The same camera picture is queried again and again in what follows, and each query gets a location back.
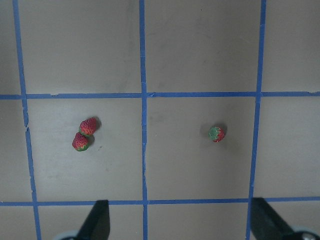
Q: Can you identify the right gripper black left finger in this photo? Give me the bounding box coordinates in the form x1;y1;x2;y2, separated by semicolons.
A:
77;200;111;240

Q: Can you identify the red strawberry with green top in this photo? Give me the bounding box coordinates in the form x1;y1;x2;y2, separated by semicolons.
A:
208;126;225;143

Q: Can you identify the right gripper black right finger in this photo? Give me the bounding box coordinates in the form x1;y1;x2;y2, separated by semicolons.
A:
250;197;297;240

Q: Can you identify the red strawberry of pair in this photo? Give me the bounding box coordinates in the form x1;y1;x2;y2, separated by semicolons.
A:
72;132;89;152
78;117;97;137

